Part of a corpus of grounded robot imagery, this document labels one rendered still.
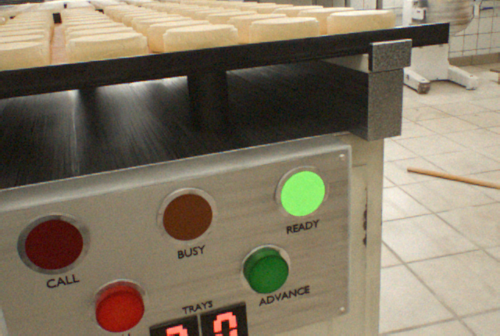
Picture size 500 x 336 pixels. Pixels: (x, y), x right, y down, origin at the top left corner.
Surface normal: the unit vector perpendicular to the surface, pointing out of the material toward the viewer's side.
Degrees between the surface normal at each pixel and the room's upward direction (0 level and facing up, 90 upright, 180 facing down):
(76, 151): 0
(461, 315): 0
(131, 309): 90
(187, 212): 90
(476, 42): 90
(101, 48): 90
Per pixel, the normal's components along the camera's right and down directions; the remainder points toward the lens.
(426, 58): 0.07, 0.32
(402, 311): -0.06, -0.94
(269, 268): 0.33, 0.29
